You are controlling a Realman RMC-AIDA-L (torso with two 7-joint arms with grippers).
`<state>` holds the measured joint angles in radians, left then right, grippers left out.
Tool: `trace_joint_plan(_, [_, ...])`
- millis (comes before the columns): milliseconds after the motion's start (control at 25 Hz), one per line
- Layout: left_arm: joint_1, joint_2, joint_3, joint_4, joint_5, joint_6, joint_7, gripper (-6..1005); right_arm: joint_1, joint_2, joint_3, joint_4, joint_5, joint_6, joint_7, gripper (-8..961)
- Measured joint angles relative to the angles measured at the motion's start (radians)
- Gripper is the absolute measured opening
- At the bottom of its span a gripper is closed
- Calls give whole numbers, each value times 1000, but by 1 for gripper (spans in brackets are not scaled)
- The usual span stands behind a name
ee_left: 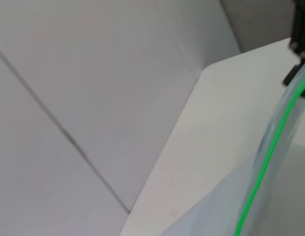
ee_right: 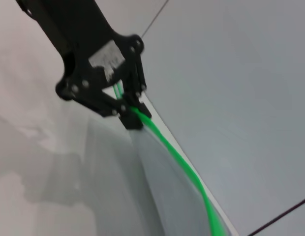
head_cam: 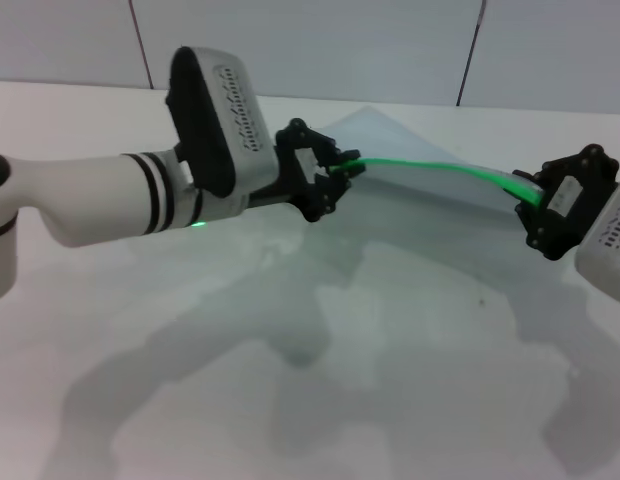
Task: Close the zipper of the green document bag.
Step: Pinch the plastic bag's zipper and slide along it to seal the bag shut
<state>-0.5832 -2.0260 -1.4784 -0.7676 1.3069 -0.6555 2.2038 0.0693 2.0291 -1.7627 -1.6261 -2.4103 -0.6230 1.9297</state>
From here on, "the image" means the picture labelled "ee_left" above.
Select clear green zip document bag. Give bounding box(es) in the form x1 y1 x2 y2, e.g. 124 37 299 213
164 66 305 236

